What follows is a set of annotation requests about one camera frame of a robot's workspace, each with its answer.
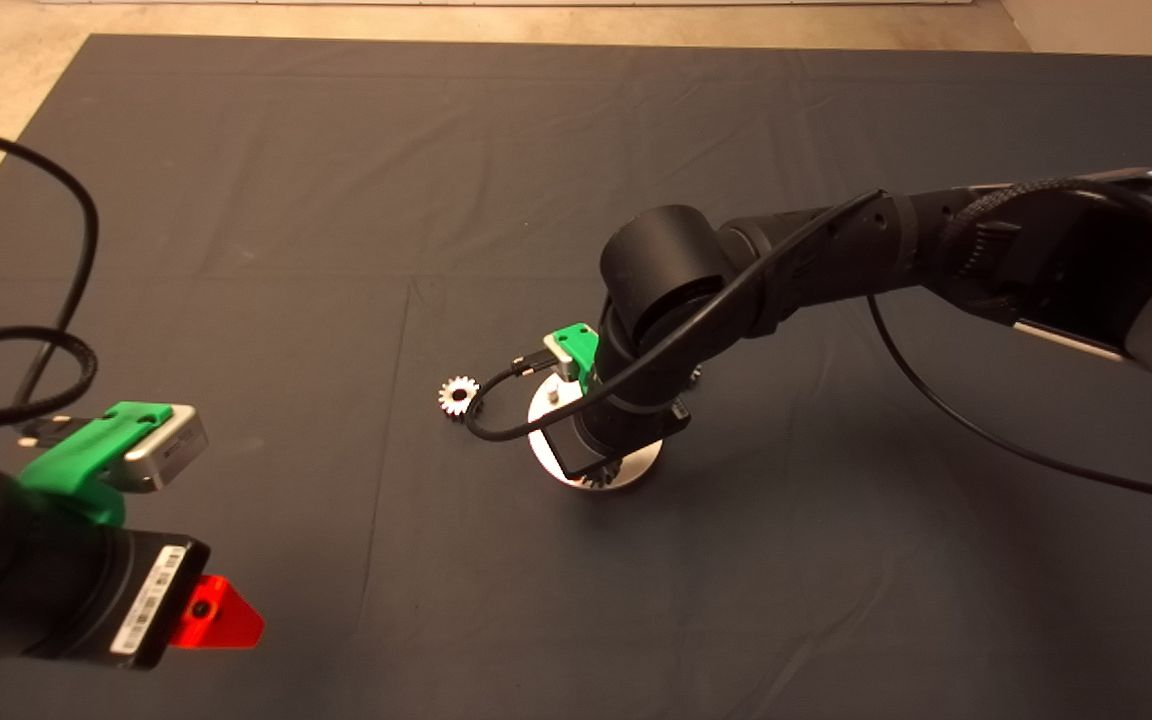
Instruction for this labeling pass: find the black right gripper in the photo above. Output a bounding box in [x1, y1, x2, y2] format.
[556, 398, 693, 481]

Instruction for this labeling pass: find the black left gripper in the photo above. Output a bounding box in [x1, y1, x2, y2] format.
[16, 525, 266, 669]

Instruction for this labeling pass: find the round metal carrier plate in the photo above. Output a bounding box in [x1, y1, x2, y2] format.
[526, 375, 665, 491]

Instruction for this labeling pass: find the dark grey table cloth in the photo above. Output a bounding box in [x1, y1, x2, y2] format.
[0, 35, 1152, 720]

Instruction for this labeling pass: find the green right camera mount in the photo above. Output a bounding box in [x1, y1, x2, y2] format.
[548, 323, 602, 394]

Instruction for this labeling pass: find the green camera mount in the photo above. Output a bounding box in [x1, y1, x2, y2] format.
[548, 323, 602, 394]
[16, 402, 175, 526]

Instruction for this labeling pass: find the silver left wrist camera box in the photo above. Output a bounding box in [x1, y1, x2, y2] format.
[121, 405, 209, 493]

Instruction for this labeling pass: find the green left camera mount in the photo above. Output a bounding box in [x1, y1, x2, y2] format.
[16, 402, 175, 526]

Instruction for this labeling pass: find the smooth black left camera cable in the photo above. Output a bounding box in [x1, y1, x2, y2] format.
[0, 125, 100, 446]

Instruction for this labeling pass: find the braided black left arm cable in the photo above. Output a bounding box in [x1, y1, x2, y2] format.
[0, 327, 99, 426]

